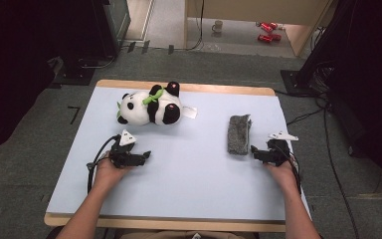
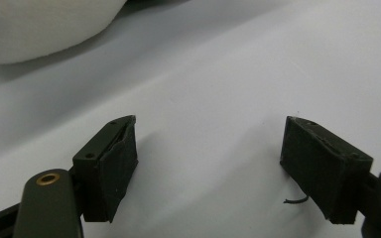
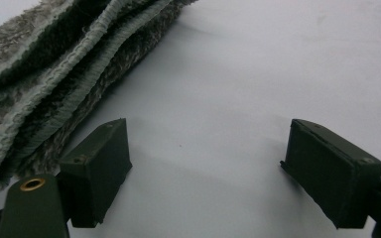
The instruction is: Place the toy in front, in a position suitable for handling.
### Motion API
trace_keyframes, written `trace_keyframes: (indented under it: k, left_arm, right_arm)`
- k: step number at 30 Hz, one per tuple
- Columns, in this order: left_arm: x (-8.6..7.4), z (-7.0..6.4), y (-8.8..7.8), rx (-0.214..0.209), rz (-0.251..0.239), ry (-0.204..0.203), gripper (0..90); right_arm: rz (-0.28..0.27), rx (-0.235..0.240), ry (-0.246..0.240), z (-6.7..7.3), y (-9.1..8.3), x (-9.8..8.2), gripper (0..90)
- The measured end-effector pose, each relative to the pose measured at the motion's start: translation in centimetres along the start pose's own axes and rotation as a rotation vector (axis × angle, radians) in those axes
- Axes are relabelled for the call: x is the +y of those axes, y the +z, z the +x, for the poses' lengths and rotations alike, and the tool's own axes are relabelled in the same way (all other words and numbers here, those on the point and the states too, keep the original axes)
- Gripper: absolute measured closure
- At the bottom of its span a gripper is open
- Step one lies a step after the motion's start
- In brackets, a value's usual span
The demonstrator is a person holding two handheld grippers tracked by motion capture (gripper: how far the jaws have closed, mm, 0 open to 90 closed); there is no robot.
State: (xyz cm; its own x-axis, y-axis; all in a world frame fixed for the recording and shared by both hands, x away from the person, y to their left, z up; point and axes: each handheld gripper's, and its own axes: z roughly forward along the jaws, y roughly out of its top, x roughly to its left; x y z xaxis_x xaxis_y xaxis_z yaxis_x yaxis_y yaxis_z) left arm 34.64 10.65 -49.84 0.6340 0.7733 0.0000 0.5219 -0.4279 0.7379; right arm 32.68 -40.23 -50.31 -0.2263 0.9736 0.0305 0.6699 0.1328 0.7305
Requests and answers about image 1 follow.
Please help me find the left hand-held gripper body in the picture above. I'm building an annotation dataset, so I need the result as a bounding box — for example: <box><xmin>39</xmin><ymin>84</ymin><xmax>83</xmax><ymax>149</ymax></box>
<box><xmin>108</xmin><ymin>128</ymin><xmax>137</xmax><ymax>169</ymax></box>

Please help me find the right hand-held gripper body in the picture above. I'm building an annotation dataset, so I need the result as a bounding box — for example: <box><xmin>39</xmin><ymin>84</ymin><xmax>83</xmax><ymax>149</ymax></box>
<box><xmin>266</xmin><ymin>131</ymin><xmax>299</xmax><ymax>167</ymax></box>

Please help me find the grey fuzzy cloth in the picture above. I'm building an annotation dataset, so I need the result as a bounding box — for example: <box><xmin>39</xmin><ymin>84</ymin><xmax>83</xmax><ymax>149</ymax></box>
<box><xmin>226</xmin><ymin>114</ymin><xmax>253</xmax><ymax>156</ymax></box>

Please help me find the panda plush toy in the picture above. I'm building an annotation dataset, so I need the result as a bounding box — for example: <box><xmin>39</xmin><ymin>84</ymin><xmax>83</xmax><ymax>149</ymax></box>
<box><xmin>116</xmin><ymin>81</ymin><xmax>199</xmax><ymax>126</ymax></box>

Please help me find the person's left hand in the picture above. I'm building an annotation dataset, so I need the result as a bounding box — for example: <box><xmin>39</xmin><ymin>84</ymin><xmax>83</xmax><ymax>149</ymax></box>
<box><xmin>94</xmin><ymin>150</ymin><xmax>133</xmax><ymax>191</ymax></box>

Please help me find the person's right hand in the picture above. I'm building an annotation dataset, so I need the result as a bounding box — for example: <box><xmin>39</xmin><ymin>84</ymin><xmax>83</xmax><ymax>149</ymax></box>
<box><xmin>265</xmin><ymin>158</ymin><xmax>298</xmax><ymax>191</ymax></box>

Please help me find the black metal stand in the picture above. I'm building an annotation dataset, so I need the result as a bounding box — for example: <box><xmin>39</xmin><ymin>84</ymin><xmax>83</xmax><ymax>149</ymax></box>
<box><xmin>280</xmin><ymin>0</ymin><xmax>349</xmax><ymax>98</ymax></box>

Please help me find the beige mug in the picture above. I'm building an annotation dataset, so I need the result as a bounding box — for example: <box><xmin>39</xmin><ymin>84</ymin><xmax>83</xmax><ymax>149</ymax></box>
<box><xmin>211</xmin><ymin>19</ymin><xmax>224</xmax><ymax>34</ymax></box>

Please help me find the light wooden desk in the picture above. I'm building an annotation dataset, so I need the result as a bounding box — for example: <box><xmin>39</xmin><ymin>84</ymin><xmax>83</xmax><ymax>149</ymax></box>
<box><xmin>183</xmin><ymin>0</ymin><xmax>333</xmax><ymax>58</ymax></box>

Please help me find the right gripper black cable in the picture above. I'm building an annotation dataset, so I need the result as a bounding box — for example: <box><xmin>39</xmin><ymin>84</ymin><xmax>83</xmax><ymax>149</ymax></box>
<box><xmin>277</xmin><ymin>141</ymin><xmax>303</xmax><ymax>195</ymax></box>

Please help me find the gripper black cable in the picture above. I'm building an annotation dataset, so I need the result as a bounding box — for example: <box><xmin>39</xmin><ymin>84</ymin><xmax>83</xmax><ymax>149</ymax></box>
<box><xmin>86</xmin><ymin>133</ymin><xmax>121</xmax><ymax>195</ymax></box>
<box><xmin>277</xmin><ymin>141</ymin><xmax>303</xmax><ymax>195</ymax></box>

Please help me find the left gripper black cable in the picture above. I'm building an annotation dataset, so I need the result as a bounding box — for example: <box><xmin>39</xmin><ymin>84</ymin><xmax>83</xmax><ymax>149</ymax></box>
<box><xmin>86</xmin><ymin>133</ymin><xmax>121</xmax><ymax>195</ymax></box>

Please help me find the black floor cable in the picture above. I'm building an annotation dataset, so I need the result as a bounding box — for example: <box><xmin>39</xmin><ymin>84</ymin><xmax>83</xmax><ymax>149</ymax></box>
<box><xmin>275</xmin><ymin>89</ymin><xmax>361</xmax><ymax>239</ymax></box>

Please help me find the black hanging cable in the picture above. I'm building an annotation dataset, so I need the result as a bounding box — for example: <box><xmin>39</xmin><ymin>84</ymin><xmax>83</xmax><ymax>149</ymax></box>
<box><xmin>170</xmin><ymin>0</ymin><xmax>206</xmax><ymax>53</ymax></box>

